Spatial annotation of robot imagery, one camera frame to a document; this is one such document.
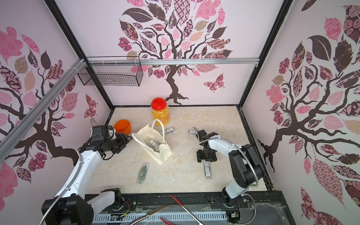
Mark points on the aluminium rail back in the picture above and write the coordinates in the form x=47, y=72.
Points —
x=153, y=62

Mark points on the white slotted cable duct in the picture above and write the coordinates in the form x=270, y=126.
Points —
x=102, y=219

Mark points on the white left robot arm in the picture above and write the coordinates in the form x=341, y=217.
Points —
x=69, y=206

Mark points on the cream canvas tote bag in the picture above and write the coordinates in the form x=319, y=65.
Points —
x=148, y=132

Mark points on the compass set case red label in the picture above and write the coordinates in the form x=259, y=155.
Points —
x=156, y=148

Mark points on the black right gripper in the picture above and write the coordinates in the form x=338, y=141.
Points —
x=202, y=135

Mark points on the aluminium rail left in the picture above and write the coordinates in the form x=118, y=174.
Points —
x=19, y=131

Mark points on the black wire basket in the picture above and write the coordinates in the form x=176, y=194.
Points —
x=126, y=71

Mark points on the orange plastic cup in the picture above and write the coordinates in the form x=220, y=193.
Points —
x=122, y=127

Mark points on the red-lid jar yellow flakes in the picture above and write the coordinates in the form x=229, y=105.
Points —
x=160, y=110

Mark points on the aluminium rail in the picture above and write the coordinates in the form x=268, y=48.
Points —
x=19, y=131
x=153, y=62

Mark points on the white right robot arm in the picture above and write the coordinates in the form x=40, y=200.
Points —
x=245, y=164

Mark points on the green compass set case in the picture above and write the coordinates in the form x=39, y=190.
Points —
x=143, y=173

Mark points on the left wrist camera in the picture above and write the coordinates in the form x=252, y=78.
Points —
x=101, y=133

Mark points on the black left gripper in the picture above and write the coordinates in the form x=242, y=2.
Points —
x=124, y=140

